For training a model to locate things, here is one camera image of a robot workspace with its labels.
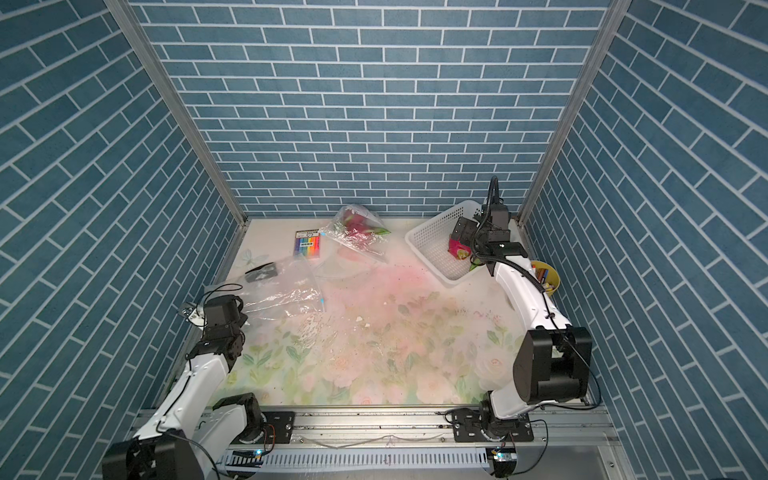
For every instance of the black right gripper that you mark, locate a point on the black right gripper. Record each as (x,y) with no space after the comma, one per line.
(470,229)

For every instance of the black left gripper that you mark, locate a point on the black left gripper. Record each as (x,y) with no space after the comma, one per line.
(241,316)

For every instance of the pink dragon fruit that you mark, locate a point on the pink dragon fruit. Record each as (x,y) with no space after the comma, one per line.
(462,252)
(452,244)

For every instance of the clear zip-top bag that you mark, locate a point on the clear zip-top bag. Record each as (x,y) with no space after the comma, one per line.
(293,292)

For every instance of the zip bag with dragonfruit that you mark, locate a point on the zip bag with dragonfruit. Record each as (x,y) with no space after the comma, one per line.
(357,228)

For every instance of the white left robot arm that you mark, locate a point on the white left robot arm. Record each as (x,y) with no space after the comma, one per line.
(186,396)

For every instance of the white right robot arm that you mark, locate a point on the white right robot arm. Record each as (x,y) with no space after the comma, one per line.
(552,366)

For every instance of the white plastic basket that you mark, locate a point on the white plastic basket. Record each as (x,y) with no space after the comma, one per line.
(430,240)

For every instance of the black stapler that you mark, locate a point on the black stapler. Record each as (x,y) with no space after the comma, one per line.
(261,273)

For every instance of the yellow pen cup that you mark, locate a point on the yellow pen cup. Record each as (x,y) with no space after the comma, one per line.
(547,276)

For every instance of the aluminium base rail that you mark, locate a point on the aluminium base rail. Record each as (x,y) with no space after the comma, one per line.
(425,442)

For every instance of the right corner aluminium post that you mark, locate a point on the right corner aluminium post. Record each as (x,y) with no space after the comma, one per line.
(594,59)

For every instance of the corner aluminium post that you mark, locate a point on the corner aluminium post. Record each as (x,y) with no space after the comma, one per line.
(594,59)
(129,25)

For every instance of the left corner aluminium post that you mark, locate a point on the left corner aluminium post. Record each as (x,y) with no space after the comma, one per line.
(129,25)

